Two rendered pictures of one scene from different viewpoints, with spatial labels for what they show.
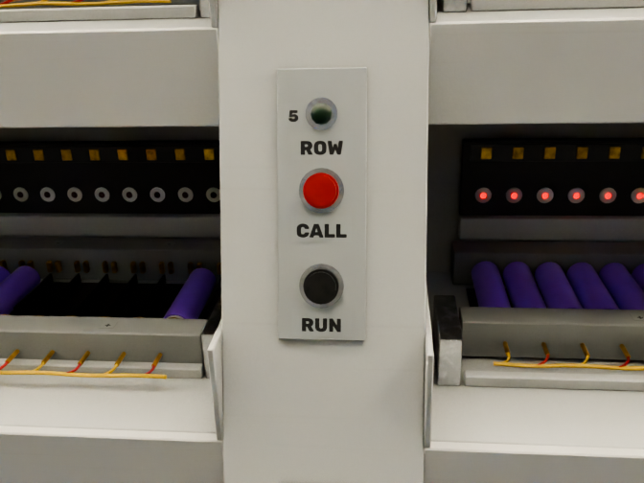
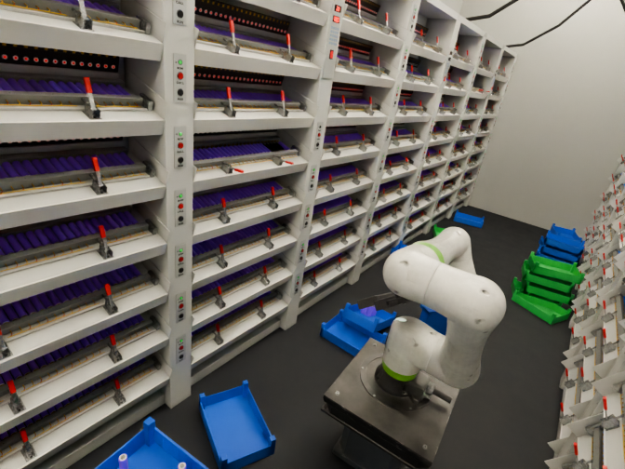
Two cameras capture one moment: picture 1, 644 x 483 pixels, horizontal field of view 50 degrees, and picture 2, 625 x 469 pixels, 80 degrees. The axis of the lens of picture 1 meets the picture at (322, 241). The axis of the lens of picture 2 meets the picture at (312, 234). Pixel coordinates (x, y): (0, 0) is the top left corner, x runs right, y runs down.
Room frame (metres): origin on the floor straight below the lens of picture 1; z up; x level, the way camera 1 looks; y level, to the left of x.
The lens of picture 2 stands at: (-0.50, 1.45, 1.31)
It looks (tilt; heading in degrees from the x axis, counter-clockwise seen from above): 24 degrees down; 298
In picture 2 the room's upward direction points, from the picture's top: 9 degrees clockwise
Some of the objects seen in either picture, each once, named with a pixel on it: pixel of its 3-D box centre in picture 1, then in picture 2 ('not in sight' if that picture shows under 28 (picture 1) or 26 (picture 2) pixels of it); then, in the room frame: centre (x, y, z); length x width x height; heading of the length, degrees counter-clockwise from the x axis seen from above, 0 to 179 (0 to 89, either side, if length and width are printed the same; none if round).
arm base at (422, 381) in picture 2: not in sight; (412, 381); (-0.41, 0.39, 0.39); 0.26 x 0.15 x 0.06; 177
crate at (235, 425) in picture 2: not in sight; (235, 422); (0.12, 0.66, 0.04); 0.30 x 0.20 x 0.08; 151
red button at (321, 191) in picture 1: (321, 190); not in sight; (0.31, 0.00, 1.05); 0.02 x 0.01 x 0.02; 84
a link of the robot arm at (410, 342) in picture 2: not in sight; (409, 348); (-0.37, 0.39, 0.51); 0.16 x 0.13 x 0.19; 175
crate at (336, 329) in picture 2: not in sight; (353, 334); (-0.01, -0.13, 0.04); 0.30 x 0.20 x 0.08; 174
